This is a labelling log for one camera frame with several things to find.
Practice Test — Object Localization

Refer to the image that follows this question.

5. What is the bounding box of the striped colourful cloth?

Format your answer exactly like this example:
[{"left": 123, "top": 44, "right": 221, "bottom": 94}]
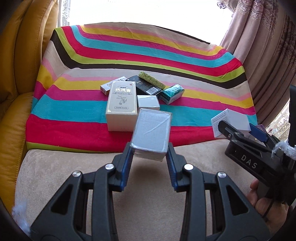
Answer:
[{"left": 26, "top": 23, "right": 257, "bottom": 153}]

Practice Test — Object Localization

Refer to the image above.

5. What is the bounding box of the mustard leather armchair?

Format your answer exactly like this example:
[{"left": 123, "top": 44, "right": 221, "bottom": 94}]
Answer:
[{"left": 1, "top": 1, "right": 59, "bottom": 212}]

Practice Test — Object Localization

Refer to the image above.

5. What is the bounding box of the person right hand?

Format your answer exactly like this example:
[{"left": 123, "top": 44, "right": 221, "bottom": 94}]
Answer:
[{"left": 246, "top": 179, "right": 293, "bottom": 235}]

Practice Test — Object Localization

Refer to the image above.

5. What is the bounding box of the purple storage box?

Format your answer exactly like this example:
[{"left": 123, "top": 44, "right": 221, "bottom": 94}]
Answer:
[{"left": 256, "top": 125, "right": 266, "bottom": 133}]

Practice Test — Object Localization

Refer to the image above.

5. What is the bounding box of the black barcode box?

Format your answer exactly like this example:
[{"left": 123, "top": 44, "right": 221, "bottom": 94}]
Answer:
[{"left": 127, "top": 75, "right": 162, "bottom": 96}]

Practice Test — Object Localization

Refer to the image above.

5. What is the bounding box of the cream tall medicine box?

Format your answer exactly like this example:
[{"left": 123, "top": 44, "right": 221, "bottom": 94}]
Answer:
[{"left": 105, "top": 81, "right": 138, "bottom": 132}]

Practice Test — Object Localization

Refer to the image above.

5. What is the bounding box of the small silver box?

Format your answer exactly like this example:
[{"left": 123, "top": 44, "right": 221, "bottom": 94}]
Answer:
[{"left": 137, "top": 95, "right": 160, "bottom": 110}]

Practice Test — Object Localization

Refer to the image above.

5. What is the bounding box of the white cube box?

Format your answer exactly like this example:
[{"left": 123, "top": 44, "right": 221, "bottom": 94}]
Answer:
[{"left": 211, "top": 108, "right": 251, "bottom": 138}]

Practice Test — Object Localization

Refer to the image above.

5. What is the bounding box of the white lace curtain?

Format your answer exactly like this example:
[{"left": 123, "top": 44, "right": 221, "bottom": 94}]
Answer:
[{"left": 57, "top": 0, "right": 71, "bottom": 27}]

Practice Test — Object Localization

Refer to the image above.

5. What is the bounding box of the silver cube box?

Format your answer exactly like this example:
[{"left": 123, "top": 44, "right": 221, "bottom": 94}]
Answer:
[{"left": 130, "top": 108, "right": 172, "bottom": 162}]

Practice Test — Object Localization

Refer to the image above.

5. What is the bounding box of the teal tissue pack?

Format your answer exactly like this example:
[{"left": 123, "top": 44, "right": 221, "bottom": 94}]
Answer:
[{"left": 159, "top": 84, "right": 185, "bottom": 105}]

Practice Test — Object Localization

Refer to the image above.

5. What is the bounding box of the green sponge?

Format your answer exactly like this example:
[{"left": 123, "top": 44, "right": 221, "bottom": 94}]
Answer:
[{"left": 138, "top": 72, "right": 166, "bottom": 90}]

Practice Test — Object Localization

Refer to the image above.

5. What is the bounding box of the gold white slim box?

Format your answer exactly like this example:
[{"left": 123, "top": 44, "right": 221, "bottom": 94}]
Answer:
[{"left": 100, "top": 76, "right": 127, "bottom": 96}]

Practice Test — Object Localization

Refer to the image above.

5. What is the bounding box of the pink patterned curtain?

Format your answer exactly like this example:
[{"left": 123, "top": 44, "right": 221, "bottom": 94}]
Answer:
[{"left": 217, "top": 1, "right": 295, "bottom": 126}]

